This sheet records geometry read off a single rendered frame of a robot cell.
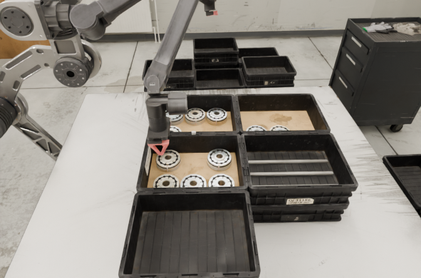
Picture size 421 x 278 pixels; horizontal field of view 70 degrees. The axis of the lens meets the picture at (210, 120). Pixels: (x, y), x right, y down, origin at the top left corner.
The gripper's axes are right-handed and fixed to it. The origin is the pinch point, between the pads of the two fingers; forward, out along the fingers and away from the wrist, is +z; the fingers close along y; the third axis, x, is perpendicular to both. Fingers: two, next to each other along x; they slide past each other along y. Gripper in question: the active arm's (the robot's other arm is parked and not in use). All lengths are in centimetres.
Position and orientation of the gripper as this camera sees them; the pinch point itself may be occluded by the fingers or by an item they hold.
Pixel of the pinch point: (161, 146)
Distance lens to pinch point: 106.5
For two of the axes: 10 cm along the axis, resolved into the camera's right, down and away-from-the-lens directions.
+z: 0.1, 7.7, 6.3
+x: -10.0, 0.3, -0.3
